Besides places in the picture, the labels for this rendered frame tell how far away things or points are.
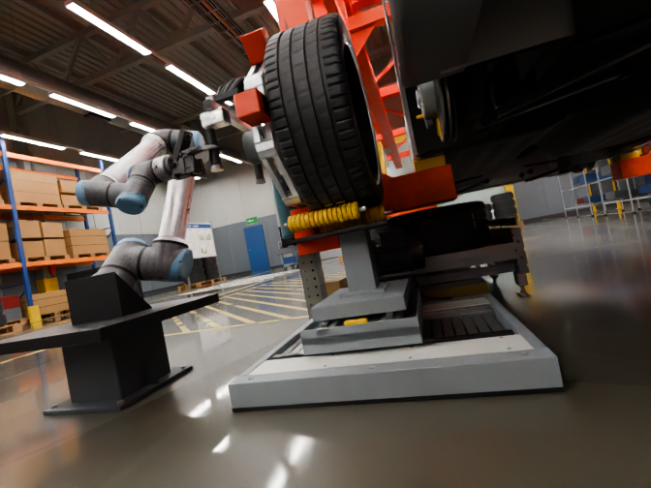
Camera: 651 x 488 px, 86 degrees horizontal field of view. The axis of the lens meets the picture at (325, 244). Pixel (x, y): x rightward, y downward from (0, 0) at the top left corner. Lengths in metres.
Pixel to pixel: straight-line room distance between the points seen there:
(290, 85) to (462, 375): 0.87
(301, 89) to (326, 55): 0.11
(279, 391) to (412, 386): 0.35
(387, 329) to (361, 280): 0.25
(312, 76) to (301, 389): 0.85
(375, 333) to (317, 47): 0.83
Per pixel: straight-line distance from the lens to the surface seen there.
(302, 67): 1.09
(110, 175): 1.52
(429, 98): 1.26
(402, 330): 1.04
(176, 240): 1.64
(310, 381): 0.98
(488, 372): 0.92
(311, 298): 1.94
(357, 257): 1.23
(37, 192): 12.22
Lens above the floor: 0.40
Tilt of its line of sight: 1 degrees up
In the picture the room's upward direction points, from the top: 11 degrees counter-clockwise
